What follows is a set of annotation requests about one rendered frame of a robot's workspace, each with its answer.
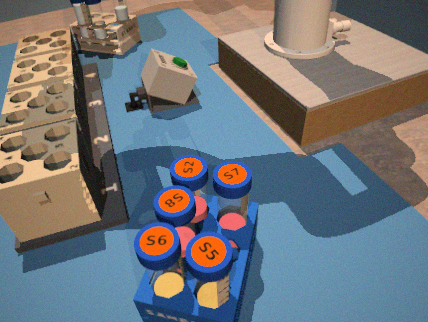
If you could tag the light blue bench mat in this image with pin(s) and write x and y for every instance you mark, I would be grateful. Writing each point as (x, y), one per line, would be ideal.
(334, 242)

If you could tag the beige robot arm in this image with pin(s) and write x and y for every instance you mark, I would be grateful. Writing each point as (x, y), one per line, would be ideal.
(302, 29)

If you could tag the clear conical tube with red liquid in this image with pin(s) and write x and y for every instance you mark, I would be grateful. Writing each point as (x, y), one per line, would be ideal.
(191, 171)

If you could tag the blue tube rack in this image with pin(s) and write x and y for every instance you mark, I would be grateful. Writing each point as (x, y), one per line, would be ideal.
(183, 306)

